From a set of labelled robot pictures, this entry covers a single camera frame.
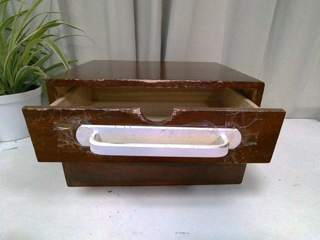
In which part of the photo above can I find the white drawer handle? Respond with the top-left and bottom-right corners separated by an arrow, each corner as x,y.
76,124 -> 242,158

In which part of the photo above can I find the wooden drawer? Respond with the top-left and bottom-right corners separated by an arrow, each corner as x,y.
22,87 -> 286,164
62,162 -> 246,187

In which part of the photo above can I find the white curtain backdrop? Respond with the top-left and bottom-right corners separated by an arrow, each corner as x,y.
35,0 -> 320,120

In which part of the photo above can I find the green spider plant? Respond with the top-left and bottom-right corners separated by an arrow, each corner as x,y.
0,0 -> 96,96

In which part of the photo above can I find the brown wooden drawer cabinet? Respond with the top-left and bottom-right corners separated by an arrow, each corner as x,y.
45,59 -> 265,188

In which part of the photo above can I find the white plant pot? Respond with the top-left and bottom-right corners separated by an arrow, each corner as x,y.
0,85 -> 42,142

